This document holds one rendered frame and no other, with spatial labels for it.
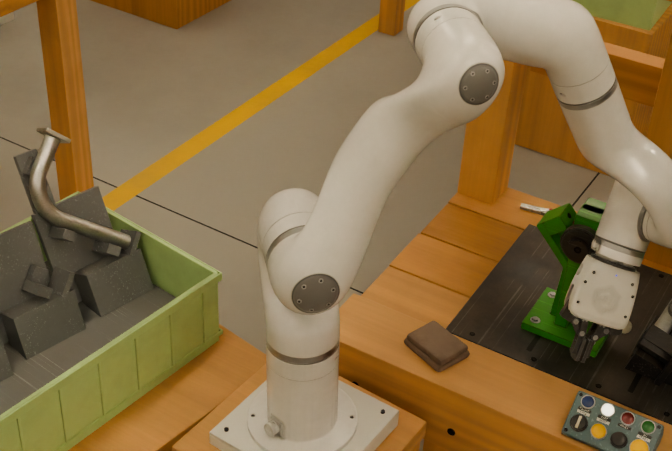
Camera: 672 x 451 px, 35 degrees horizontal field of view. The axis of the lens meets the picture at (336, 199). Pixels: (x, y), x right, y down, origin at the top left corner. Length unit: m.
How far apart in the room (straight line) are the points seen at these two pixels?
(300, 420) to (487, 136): 0.86
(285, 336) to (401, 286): 0.54
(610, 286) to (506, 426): 0.33
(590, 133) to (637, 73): 0.67
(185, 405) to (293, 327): 0.43
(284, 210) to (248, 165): 2.52
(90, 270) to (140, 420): 0.32
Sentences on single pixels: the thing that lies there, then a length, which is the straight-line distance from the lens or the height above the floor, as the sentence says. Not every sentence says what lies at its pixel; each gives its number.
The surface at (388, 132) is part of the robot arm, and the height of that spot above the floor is 1.47.
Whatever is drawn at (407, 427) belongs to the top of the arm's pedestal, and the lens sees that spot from 1.93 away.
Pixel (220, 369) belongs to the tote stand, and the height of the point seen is 0.79.
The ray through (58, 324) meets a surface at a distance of 2.10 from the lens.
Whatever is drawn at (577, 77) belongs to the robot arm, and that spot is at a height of 1.54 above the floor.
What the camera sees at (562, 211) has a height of 1.15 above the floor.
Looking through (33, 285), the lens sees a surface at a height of 0.96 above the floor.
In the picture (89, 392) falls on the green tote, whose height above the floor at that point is 0.89.
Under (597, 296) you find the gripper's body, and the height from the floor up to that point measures 1.16.
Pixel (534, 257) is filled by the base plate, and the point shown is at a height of 0.90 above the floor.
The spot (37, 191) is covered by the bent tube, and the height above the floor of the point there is 1.10.
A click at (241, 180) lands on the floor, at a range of 4.06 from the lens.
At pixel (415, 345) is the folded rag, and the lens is 1.98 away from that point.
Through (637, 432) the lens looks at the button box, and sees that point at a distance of 1.88.
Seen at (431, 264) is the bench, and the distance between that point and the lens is 2.24.
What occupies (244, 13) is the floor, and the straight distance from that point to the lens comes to 5.38.
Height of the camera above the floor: 2.24
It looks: 34 degrees down
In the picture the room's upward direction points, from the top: 3 degrees clockwise
